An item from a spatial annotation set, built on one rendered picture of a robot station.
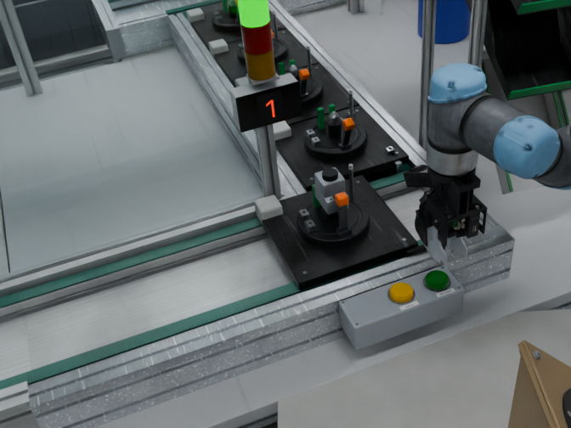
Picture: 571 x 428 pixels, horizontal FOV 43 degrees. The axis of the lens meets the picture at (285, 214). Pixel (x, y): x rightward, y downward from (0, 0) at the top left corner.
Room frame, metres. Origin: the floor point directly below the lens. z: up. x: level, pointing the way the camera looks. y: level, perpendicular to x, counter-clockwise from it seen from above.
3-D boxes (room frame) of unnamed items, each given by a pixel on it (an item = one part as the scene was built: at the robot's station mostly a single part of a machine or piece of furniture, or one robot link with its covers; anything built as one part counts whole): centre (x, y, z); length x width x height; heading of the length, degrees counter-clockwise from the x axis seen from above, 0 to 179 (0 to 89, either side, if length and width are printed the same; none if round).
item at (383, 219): (1.06, -0.09, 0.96); 0.24 x 0.24 x 0.02; 17
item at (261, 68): (1.16, 0.01, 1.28); 0.05 x 0.05 x 0.05
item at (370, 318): (0.87, -0.18, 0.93); 0.21 x 0.07 x 0.06; 107
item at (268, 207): (1.13, 0.03, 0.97); 0.05 x 0.05 x 0.04; 17
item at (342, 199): (1.02, -0.10, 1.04); 0.04 x 0.02 x 0.08; 17
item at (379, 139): (1.34, -0.13, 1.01); 0.24 x 0.24 x 0.13; 17
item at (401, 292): (0.87, -0.18, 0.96); 0.04 x 0.04 x 0.02
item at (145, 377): (0.87, 0.02, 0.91); 0.89 x 0.06 x 0.11; 107
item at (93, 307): (1.04, 0.09, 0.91); 0.84 x 0.28 x 0.10; 107
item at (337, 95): (1.58, -0.06, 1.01); 0.24 x 0.24 x 0.13; 17
